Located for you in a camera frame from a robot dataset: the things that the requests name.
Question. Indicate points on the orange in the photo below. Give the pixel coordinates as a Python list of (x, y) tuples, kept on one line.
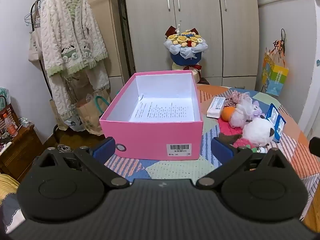
[(227, 114)]

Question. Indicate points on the printed paper sheet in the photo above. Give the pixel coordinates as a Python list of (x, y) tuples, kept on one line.
[(162, 111)]

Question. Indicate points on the canvas tote bag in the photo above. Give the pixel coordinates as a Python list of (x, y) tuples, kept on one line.
[(33, 47)]

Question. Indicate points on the patchwork tablecloth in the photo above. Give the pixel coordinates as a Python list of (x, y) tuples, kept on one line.
[(175, 167)]

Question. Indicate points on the black clothes rack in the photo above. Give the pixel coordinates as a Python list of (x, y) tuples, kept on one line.
[(55, 133)]

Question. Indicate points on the orange label plastic bottle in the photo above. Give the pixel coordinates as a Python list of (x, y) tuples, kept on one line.
[(10, 128)]

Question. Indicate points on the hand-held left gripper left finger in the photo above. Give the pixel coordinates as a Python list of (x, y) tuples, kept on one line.
[(103, 151)]

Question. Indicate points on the white printed shopping bag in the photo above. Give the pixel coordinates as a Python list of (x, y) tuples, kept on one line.
[(72, 122)]

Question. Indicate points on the cream fleece pajama pants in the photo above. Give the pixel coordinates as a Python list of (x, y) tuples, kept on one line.
[(98, 76)]

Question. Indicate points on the floral fabric scrunchie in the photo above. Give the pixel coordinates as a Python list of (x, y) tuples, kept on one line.
[(235, 97)]

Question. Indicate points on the black wall hook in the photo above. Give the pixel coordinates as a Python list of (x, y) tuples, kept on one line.
[(283, 33)]

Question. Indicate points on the orange ribbon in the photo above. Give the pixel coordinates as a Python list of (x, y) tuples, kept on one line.
[(278, 46)]

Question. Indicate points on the pink cardboard box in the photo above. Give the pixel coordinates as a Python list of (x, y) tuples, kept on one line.
[(150, 137)]

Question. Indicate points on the wooden cabinet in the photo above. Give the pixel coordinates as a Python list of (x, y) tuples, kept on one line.
[(22, 152)]

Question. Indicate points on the small white plush rabbit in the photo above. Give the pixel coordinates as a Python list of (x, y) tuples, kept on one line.
[(237, 118)]

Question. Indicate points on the woven basket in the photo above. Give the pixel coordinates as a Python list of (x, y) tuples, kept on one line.
[(12, 110)]

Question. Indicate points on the beige wardrobe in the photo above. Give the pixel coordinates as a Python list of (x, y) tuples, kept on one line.
[(155, 42)]

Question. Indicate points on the green tissue pack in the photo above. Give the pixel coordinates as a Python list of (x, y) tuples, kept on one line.
[(3, 97)]

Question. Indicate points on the yellow blanket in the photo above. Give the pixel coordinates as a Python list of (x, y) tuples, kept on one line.
[(7, 183)]

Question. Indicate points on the white door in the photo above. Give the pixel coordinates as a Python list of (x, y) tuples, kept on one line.
[(312, 80)]

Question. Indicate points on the white carton box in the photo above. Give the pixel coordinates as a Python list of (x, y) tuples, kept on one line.
[(215, 107)]

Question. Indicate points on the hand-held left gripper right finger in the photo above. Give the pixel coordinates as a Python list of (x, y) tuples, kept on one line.
[(221, 151)]

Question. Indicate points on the cream fleece pajama top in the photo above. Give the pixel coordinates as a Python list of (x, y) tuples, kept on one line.
[(70, 30)]

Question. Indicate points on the grey quilt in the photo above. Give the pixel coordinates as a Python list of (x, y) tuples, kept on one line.
[(10, 212)]

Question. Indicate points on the yellow flower bouquet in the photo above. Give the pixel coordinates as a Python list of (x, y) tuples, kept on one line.
[(186, 52)]

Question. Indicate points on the colourful paper gift bag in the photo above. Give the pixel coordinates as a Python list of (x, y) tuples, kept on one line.
[(275, 80)]

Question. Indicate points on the red paper envelope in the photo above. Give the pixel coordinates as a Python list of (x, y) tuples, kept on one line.
[(226, 130)]

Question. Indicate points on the round white plush toy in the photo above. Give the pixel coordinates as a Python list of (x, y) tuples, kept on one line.
[(257, 131)]

